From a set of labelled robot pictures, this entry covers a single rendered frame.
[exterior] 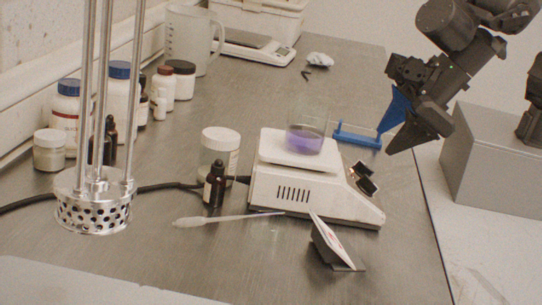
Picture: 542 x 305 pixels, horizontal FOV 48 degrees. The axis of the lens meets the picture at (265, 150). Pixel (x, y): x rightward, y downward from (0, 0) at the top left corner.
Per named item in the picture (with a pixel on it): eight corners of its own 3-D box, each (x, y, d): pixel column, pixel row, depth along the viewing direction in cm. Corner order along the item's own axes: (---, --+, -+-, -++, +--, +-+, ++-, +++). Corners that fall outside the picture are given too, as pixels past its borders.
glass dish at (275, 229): (292, 230, 84) (295, 216, 83) (283, 249, 79) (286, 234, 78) (254, 219, 85) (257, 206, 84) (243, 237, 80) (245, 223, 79)
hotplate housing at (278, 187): (371, 194, 99) (382, 149, 96) (382, 233, 87) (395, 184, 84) (237, 172, 99) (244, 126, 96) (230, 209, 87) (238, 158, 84)
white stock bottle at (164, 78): (171, 104, 124) (175, 65, 121) (175, 113, 120) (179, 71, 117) (147, 103, 122) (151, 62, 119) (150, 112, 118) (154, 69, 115)
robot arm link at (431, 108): (455, 63, 96) (427, 39, 95) (492, 96, 79) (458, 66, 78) (418, 101, 99) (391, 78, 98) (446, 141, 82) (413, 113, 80)
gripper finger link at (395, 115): (418, 105, 98) (391, 82, 97) (423, 112, 94) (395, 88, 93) (388, 136, 100) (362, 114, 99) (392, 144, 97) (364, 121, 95)
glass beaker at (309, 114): (282, 141, 92) (292, 87, 88) (323, 149, 91) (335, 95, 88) (277, 158, 85) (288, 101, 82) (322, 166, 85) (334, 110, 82)
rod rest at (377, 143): (381, 143, 123) (385, 127, 122) (380, 149, 120) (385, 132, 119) (333, 133, 124) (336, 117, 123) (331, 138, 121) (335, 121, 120)
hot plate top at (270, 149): (334, 143, 96) (336, 138, 95) (341, 174, 85) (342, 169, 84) (260, 131, 95) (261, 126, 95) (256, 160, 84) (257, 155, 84)
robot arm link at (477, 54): (496, 34, 90) (465, 2, 84) (520, 52, 86) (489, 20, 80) (463, 69, 92) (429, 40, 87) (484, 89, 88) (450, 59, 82)
